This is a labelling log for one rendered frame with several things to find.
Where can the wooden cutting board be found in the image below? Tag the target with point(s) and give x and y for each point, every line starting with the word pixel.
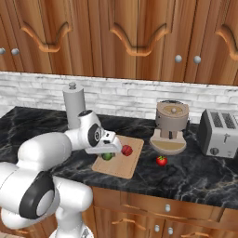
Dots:
pixel 122 165

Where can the wooden drawer front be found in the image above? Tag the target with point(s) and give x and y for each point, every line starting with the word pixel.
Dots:
pixel 139 201

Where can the wooden upper cupboard door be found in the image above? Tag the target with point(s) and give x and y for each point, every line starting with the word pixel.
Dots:
pixel 3 31
pixel 139 31
pixel 49 31
pixel 214 31

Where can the wooden lower cupboard door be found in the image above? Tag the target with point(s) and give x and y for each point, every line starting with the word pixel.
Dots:
pixel 198 231
pixel 124 224

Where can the silver cupboard knob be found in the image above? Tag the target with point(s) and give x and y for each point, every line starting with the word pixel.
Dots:
pixel 170 231
pixel 178 58
pixel 15 51
pixel 197 59
pixel 2 51
pixel 157 228

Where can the white paper towel roll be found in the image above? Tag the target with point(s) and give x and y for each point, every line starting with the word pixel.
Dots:
pixel 73 105

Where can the silver drawer knob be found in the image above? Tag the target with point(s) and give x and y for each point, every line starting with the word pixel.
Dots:
pixel 167 208

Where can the green avocado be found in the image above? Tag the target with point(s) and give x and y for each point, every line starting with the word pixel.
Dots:
pixel 108 156

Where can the wooden cupboard door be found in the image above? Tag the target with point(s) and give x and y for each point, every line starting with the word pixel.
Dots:
pixel 124 224
pixel 139 31
pixel 198 231
pixel 49 31
pixel 214 31
pixel 3 31

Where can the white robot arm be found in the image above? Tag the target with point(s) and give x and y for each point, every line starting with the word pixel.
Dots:
pixel 43 155

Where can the red tomato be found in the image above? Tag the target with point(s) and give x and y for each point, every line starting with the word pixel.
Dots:
pixel 161 161

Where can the beige coffee machine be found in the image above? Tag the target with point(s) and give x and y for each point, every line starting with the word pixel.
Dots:
pixel 172 124

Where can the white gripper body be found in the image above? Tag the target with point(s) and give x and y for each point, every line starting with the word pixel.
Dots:
pixel 108 148

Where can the silver toaster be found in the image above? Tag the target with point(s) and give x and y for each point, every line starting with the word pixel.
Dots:
pixel 218 133

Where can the silver lower cupboard knob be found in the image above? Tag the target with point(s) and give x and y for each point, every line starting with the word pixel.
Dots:
pixel 170 231
pixel 157 228

